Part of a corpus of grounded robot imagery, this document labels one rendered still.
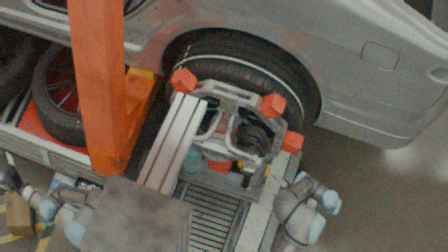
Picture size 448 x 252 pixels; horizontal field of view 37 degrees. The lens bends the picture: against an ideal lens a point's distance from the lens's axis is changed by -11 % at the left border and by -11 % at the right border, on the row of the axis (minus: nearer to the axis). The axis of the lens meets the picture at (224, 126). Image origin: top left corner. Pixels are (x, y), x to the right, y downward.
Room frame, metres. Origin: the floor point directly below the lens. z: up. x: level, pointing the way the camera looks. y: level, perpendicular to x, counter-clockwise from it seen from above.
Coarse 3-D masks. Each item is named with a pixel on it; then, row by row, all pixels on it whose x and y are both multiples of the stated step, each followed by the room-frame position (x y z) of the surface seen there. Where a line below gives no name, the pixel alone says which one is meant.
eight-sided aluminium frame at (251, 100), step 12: (204, 84) 1.73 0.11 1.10; (216, 84) 1.73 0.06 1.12; (216, 96) 1.69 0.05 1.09; (228, 96) 1.68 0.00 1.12; (240, 96) 1.71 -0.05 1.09; (252, 96) 1.70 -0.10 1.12; (252, 108) 1.65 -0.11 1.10; (264, 120) 1.65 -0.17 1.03; (276, 120) 1.68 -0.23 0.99; (204, 132) 1.75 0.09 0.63; (276, 132) 1.63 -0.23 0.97; (276, 144) 1.63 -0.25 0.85; (276, 156) 1.63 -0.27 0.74
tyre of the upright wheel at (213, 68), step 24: (192, 48) 1.94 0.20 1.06; (216, 48) 1.90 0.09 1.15; (240, 48) 1.90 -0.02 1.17; (264, 48) 1.93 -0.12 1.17; (192, 72) 1.79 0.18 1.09; (216, 72) 1.77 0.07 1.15; (240, 72) 1.77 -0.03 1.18; (264, 72) 1.81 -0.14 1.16; (288, 72) 1.86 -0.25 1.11; (168, 96) 1.81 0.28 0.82; (288, 96) 1.76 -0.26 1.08; (288, 120) 1.71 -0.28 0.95; (240, 144) 1.74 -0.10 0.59
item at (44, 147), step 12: (0, 120) 1.76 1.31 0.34; (0, 132) 1.68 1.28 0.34; (12, 132) 1.67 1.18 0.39; (24, 132) 1.69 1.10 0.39; (24, 144) 1.65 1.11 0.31; (36, 144) 1.63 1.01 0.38; (48, 144) 1.64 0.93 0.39; (48, 156) 1.62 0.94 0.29; (60, 156) 1.61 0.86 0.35; (72, 156) 1.60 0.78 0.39; (84, 156) 1.62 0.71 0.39; (84, 168) 1.58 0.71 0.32
